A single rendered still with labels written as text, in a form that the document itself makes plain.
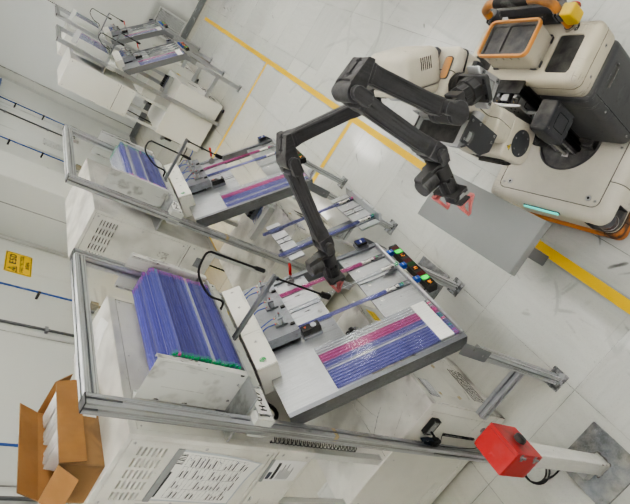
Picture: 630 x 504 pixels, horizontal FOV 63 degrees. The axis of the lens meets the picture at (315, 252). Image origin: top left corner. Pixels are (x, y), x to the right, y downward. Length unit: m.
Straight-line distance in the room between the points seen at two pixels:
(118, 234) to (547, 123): 2.09
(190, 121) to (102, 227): 3.79
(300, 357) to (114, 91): 4.78
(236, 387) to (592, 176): 1.71
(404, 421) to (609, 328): 0.98
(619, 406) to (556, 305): 0.51
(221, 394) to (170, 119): 4.98
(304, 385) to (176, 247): 1.37
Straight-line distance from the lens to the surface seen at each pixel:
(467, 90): 1.71
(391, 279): 2.24
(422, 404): 2.19
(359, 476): 2.39
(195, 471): 1.83
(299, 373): 1.93
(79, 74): 6.23
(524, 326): 2.72
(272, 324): 2.04
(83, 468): 1.74
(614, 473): 2.49
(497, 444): 1.82
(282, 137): 1.85
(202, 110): 6.48
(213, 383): 1.72
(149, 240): 2.92
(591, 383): 2.55
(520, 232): 2.15
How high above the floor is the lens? 2.35
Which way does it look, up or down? 36 degrees down
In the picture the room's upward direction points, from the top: 67 degrees counter-clockwise
